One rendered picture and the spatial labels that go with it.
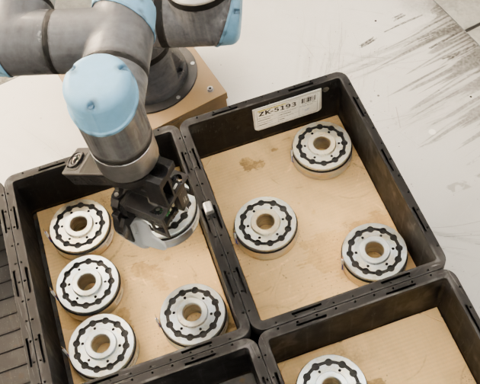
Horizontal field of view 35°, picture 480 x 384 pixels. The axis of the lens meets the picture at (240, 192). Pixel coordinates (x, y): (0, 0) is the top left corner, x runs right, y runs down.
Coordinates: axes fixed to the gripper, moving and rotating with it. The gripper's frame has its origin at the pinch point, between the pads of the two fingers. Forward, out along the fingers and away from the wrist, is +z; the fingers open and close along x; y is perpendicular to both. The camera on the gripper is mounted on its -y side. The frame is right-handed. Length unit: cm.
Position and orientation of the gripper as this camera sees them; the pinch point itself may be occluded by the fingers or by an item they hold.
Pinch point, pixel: (148, 226)
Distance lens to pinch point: 110.7
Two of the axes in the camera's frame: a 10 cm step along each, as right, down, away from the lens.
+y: 8.9, 3.3, -3.0
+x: 4.3, -8.1, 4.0
